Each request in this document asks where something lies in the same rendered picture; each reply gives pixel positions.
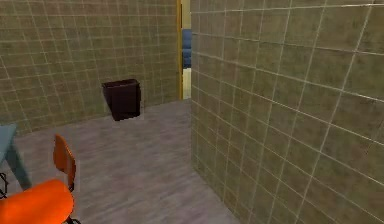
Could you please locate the orange office chair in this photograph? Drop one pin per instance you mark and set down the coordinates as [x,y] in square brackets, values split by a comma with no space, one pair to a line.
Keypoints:
[40,200]

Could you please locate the dark brown garbage bin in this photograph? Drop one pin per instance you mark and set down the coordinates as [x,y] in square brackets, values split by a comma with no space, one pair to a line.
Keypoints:
[123,100]

